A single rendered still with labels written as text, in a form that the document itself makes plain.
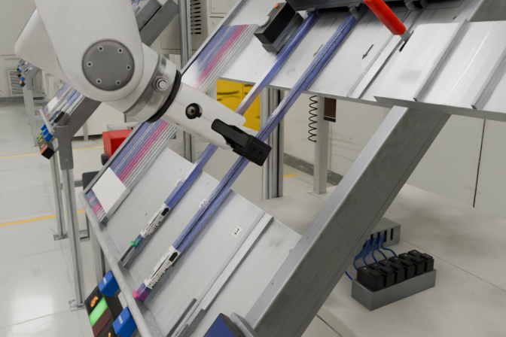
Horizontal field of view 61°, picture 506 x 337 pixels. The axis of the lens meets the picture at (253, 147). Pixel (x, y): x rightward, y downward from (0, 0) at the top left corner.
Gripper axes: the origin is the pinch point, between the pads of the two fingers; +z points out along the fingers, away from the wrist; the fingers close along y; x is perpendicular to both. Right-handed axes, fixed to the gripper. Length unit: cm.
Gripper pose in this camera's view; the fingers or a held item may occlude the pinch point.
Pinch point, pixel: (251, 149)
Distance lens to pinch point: 61.4
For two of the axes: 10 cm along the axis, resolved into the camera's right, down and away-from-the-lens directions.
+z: 7.3, 4.4, 5.2
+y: -4.8, -2.1, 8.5
